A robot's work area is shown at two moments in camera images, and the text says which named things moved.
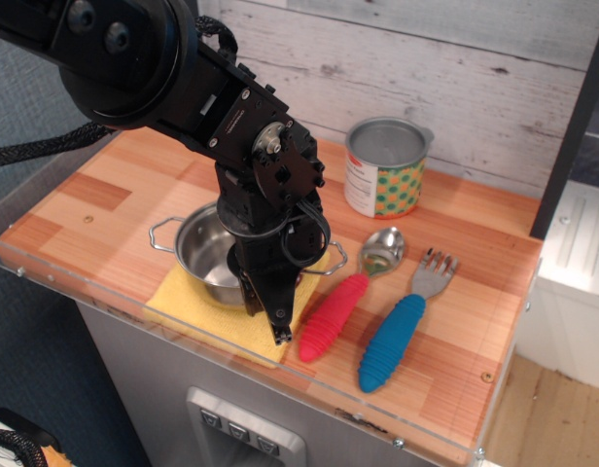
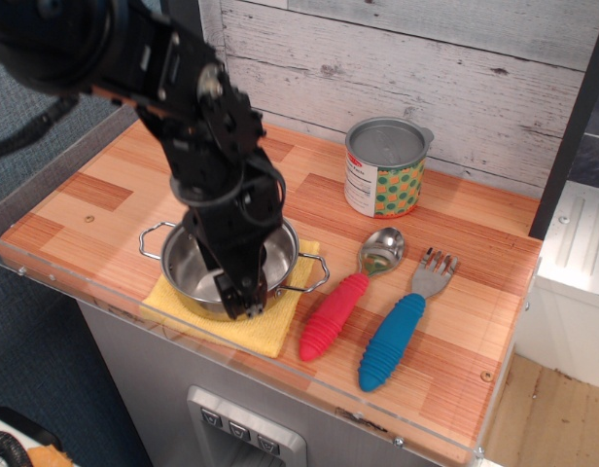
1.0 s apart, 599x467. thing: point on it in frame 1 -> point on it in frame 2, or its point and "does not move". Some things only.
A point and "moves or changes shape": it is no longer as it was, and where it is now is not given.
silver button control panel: [222, 433] does not move
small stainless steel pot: [200, 242] moves or changes shape
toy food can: [385, 161] does not move
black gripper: [270, 261] -> [229, 212]
